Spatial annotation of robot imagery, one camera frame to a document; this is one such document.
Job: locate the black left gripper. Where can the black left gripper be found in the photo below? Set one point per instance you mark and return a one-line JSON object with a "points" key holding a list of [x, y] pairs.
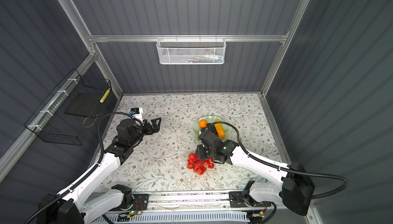
{"points": [[150, 131]]}

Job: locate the yellow marker pen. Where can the yellow marker pen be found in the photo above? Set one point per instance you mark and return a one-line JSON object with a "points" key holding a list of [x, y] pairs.
{"points": [[105, 95]]}

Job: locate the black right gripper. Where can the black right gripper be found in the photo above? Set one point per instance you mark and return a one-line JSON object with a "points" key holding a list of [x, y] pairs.
{"points": [[199, 152]]}

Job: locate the tube in white basket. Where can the tube in white basket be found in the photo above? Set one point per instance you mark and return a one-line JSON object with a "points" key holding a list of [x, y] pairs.
{"points": [[214, 58]]}

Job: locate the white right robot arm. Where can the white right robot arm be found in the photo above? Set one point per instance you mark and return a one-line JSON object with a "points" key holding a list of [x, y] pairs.
{"points": [[292, 190]]}

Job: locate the black wire side basket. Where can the black wire side basket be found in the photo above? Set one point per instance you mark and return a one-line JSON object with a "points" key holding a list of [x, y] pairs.
{"points": [[69, 116]]}

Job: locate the red fake cherry bunch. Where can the red fake cherry bunch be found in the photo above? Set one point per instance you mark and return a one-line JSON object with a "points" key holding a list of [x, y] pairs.
{"points": [[198, 165]]}

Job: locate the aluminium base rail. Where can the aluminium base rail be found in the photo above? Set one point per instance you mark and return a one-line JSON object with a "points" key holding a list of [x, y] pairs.
{"points": [[204, 207]]}

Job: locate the yellow fake corn cob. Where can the yellow fake corn cob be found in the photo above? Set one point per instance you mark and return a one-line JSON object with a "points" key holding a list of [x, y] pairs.
{"points": [[219, 129]]}

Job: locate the black flat pad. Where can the black flat pad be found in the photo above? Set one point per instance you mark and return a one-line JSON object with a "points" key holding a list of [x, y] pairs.
{"points": [[84, 105]]}

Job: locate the small fake orange mandarin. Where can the small fake orange mandarin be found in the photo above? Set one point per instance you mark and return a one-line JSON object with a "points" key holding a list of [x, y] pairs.
{"points": [[203, 124]]}

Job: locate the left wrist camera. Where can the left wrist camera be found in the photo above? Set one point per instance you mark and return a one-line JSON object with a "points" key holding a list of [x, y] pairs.
{"points": [[137, 113]]}

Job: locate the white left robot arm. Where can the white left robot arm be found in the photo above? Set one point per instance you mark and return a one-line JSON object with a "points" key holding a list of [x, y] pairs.
{"points": [[71, 205]]}

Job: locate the white wire wall basket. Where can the white wire wall basket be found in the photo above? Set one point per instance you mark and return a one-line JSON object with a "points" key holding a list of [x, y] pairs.
{"points": [[188, 51]]}

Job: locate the mint green wavy fruit bowl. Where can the mint green wavy fruit bowl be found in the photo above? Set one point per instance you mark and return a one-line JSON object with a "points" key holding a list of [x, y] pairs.
{"points": [[209, 120]]}

